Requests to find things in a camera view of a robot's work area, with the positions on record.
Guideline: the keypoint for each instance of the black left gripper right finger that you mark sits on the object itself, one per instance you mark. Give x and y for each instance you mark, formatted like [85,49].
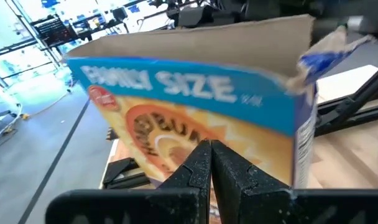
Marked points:
[235,174]

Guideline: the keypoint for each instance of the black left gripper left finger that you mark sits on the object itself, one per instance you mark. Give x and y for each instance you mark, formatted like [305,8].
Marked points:
[193,174]

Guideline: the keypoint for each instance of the honey oats cereal box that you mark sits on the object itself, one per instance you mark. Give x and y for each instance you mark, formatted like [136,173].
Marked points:
[192,102]

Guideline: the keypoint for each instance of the white flat board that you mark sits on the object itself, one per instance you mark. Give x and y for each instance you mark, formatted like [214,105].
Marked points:
[344,82]

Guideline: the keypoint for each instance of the black background shelf rack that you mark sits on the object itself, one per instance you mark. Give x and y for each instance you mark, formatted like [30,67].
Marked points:
[57,29]

